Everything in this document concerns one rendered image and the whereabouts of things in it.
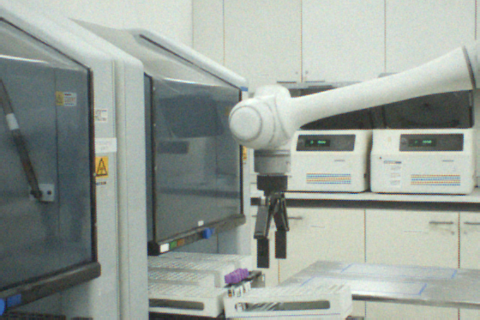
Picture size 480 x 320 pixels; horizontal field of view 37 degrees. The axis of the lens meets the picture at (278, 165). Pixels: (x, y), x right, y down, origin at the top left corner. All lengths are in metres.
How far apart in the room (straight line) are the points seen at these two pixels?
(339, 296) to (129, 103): 0.66
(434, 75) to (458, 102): 2.65
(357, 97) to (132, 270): 0.66
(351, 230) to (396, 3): 1.35
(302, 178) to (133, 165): 2.47
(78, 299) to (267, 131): 0.54
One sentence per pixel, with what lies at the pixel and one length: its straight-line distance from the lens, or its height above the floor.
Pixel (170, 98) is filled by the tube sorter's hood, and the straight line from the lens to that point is 1.85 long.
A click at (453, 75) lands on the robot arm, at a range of 1.63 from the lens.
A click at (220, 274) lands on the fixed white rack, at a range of 2.08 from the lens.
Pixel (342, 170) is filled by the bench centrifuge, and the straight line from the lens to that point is 4.02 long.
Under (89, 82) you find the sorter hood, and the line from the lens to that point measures 1.53.
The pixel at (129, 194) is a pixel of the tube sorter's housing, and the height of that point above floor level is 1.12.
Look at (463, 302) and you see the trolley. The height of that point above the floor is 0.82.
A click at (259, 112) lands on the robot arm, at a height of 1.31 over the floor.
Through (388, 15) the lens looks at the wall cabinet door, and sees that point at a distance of 4.31.
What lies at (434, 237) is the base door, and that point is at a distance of 3.97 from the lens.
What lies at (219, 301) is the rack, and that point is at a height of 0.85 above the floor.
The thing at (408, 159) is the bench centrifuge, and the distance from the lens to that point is 3.96.
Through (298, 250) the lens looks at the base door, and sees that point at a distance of 4.14.
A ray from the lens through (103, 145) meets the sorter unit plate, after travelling 1.59.
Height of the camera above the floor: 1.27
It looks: 3 degrees down
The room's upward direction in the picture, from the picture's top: 1 degrees counter-clockwise
